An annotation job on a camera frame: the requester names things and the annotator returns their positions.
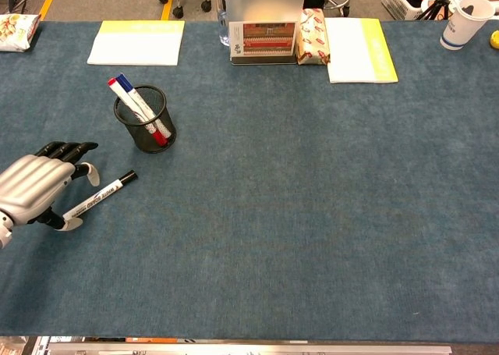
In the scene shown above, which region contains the snack bag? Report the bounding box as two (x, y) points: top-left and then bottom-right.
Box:
(0, 13), (42, 53)

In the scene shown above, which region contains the patterned paper wrapped package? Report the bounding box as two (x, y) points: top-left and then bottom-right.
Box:
(296, 8), (331, 66)

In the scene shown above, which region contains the blue felt table mat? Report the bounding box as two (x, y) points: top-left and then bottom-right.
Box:
(0, 19), (499, 340)

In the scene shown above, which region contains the white paper cup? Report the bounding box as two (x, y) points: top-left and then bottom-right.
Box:
(440, 0), (496, 51)

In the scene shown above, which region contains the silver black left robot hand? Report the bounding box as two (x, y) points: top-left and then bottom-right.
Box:
(0, 140), (101, 233)

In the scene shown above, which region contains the black mesh pen cup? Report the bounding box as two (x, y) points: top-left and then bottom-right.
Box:
(113, 84), (178, 154)

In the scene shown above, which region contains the blue capped whiteboard marker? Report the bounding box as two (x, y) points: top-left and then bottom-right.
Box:
(115, 73), (172, 140)

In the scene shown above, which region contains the yellow white notebook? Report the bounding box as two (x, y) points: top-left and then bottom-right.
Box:
(87, 20), (186, 66)
(324, 17), (399, 84)

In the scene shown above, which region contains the red patterned picture card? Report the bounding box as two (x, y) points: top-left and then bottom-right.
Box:
(228, 20), (298, 59)

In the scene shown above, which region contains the aluminium rail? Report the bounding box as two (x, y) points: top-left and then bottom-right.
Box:
(48, 341), (453, 355)

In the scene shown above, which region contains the black tripod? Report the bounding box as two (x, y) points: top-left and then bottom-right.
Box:
(420, 0), (459, 21)

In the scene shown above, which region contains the red capped whiteboard marker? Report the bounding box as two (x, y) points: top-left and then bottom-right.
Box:
(107, 77), (168, 147)

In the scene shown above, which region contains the metal bookend stand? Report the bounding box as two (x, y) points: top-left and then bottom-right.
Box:
(225, 0), (308, 66)

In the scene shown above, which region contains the black capped whiteboard marker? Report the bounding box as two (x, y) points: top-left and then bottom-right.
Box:
(62, 170), (139, 222)

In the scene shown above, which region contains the white plastic basket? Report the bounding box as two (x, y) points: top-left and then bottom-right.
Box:
(380, 0), (449, 21)

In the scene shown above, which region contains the clear plastic water bottle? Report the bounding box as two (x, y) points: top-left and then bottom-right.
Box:
(215, 0), (232, 47)

